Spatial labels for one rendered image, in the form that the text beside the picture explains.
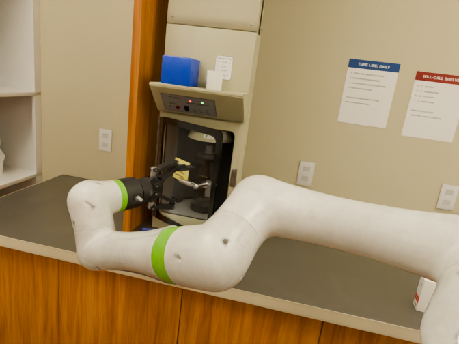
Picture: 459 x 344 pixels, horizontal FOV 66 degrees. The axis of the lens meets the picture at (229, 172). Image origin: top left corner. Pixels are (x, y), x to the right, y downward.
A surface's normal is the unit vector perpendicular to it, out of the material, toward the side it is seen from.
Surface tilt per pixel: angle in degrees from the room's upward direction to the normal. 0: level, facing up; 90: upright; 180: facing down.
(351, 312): 0
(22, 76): 90
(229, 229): 25
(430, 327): 61
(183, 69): 90
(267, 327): 90
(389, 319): 0
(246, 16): 90
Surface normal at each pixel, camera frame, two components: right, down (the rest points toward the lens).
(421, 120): -0.20, 0.23
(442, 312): -0.69, -0.73
